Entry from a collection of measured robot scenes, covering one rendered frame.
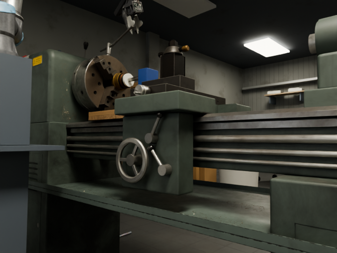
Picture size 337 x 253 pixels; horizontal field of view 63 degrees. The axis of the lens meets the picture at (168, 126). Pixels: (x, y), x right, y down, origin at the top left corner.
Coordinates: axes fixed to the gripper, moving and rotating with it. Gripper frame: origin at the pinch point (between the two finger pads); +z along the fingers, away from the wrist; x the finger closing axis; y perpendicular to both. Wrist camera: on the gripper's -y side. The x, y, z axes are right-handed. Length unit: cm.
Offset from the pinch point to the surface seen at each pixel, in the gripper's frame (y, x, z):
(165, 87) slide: 49, -42, 29
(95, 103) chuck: -10.6, -28.5, 32.5
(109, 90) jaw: -6.5, -20.8, 27.6
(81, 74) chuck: -14.1, -29.6, 16.9
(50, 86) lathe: -27, -41, 19
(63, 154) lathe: -26, -45, 55
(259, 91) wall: -214, 722, 150
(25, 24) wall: -323, 110, -85
